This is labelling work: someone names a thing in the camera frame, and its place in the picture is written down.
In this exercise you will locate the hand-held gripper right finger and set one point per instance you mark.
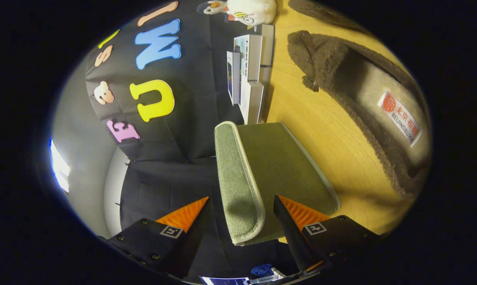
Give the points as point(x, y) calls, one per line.
point(292, 237)

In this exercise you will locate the white seal plush toy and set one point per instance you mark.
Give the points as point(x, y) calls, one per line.
point(254, 10)

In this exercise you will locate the penguin plush toy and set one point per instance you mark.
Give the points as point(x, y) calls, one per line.
point(214, 6)

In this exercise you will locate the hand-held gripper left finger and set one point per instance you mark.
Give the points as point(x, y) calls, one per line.
point(195, 245)

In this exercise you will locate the large ceiling light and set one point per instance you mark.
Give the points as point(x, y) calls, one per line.
point(59, 166)

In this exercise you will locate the black book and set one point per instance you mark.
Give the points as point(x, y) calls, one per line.
point(267, 43)

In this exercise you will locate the night photo cover book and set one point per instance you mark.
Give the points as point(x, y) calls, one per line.
point(233, 75)

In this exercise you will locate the brown fuzzy shoe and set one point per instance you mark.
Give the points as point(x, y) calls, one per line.
point(321, 51)
point(321, 10)

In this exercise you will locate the green fabric storage box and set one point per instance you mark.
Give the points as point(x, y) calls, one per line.
point(278, 166)

